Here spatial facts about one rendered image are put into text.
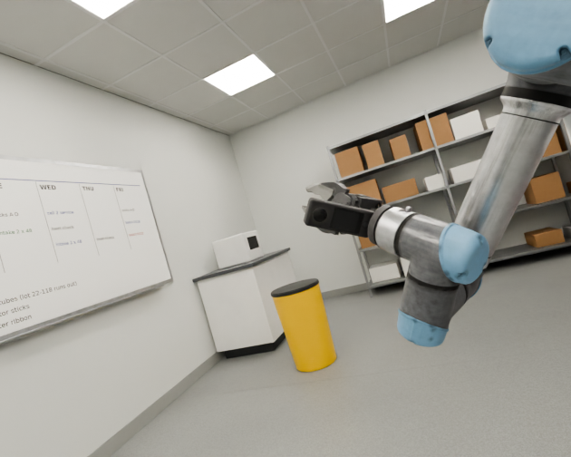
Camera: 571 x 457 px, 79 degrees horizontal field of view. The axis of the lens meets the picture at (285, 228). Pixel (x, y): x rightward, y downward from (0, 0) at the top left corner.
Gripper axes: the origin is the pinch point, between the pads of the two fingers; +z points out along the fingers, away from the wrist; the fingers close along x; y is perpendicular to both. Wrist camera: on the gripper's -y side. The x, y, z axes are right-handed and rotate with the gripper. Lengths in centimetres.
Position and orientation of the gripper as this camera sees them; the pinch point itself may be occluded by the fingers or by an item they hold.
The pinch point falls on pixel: (305, 199)
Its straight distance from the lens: 72.9
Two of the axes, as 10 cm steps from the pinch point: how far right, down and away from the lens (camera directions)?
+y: 8.0, 0.3, 6.0
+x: 2.0, -9.5, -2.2
